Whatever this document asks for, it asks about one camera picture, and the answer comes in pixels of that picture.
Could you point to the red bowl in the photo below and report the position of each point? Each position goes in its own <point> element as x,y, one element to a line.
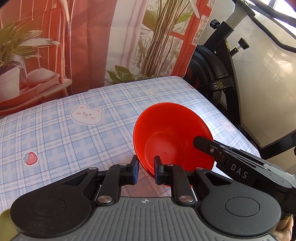
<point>168,130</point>

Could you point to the green square plate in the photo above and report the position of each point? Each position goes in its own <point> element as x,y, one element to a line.
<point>7,228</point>

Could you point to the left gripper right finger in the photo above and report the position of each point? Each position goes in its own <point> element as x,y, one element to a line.
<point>169,174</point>

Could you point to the right hand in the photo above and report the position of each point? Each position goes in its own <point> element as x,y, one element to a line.
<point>283,231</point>

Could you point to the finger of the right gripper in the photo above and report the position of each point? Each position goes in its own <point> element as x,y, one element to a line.
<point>208,145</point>

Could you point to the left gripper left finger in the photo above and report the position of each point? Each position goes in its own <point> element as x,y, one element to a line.
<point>123,174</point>

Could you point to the black exercise bike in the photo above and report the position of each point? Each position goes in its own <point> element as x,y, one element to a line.
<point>211,69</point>

